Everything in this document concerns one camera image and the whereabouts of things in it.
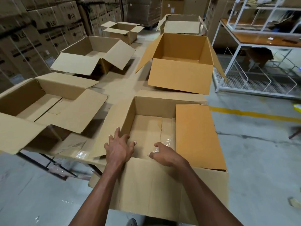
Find person's left hand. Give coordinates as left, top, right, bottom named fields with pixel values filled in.
left=104, top=127, right=137, bottom=170

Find person's right hand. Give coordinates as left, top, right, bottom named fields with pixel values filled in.
left=147, top=142, right=188, bottom=167

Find yellow-brown box with printed tape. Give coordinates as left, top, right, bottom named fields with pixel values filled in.
left=88, top=90, right=230, bottom=226

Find taped box with hazard label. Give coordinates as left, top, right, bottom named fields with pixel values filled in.
left=0, top=72, right=108, bottom=155

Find large yellow cardboard box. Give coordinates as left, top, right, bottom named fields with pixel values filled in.
left=135, top=33, right=227, bottom=96

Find blue logo yellow cardboard box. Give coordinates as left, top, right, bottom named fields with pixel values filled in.
left=50, top=36, right=136, bottom=76

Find small pale cardboard box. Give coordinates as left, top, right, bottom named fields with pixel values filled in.
left=100, top=21, right=145, bottom=45

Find green white CM-1 box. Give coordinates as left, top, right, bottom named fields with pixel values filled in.
left=156, top=14, right=209, bottom=35

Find person's left forearm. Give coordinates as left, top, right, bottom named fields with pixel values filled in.
left=68, top=162, right=127, bottom=226

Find person's right forearm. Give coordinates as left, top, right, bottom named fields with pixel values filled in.
left=174, top=160, right=244, bottom=226

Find crumpled brown box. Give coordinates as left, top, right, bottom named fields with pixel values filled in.
left=243, top=47, right=274, bottom=66

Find wooden desk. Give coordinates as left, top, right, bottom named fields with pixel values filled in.
left=213, top=19, right=301, bottom=97

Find large brown carton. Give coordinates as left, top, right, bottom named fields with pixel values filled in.
left=162, top=0, right=210, bottom=19

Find white wire mesh rack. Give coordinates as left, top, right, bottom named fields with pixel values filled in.
left=213, top=47, right=301, bottom=97

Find wall of strapped appliance cartons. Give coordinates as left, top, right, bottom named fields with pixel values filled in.
left=0, top=0, right=163, bottom=92

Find white metal shelf frame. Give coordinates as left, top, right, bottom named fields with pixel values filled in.
left=227, top=0, right=301, bottom=33

